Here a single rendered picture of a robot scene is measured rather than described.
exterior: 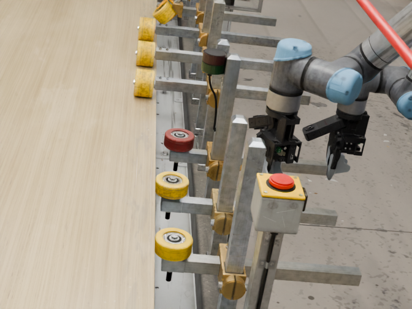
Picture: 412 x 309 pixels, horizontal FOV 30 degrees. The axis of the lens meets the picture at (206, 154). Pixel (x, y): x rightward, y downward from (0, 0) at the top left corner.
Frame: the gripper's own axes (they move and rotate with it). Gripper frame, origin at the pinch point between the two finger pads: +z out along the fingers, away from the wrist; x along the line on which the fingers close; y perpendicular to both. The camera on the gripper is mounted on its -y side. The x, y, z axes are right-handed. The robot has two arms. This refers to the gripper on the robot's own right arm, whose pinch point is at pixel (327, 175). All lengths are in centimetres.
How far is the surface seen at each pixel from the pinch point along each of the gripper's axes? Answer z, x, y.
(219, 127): -14.0, -5.5, -32.8
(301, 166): -2.7, -1.3, -7.9
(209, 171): -2.3, -8.2, -33.8
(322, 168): -2.5, -1.4, -2.2
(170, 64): 21, 128, -40
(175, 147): -5.9, -3.6, -43.4
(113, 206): -7, -39, -58
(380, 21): -82, -130, -39
